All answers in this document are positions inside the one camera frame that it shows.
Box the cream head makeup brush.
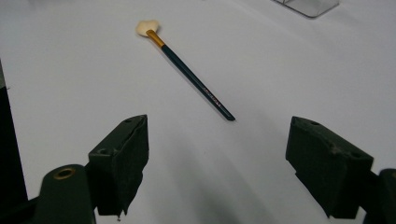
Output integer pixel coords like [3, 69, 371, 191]
[135, 20, 236, 122]

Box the clear acrylic organizer box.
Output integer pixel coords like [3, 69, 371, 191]
[273, 0, 341, 19]

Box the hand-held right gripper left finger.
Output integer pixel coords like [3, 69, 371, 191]
[88, 114, 149, 217]

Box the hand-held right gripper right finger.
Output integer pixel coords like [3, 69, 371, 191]
[285, 116, 375, 219]

